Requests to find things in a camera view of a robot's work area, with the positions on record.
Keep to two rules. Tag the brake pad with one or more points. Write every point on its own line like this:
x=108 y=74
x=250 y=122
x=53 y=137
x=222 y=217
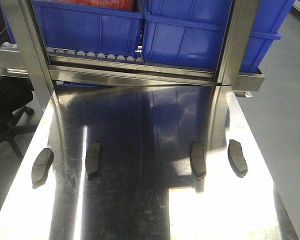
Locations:
x=92 y=160
x=198 y=160
x=236 y=158
x=41 y=166

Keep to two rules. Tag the right blue plastic bin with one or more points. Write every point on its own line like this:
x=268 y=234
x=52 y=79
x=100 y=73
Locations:
x=191 y=32

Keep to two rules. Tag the blue plastic bin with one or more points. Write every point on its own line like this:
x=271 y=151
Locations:
x=191 y=32
x=89 y=28

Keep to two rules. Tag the red bagged parts in bin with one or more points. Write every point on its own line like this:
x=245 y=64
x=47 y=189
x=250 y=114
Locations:
x=125 y=5

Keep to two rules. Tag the left blue plastic bin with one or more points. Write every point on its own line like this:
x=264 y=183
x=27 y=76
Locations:
x=89 y=28

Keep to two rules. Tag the black office chair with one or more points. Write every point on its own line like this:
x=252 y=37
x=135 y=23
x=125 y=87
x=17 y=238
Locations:
x=15 y=94

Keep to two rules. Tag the stainless steel rack frame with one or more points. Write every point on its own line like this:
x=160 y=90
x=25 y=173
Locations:
x=31 y=60

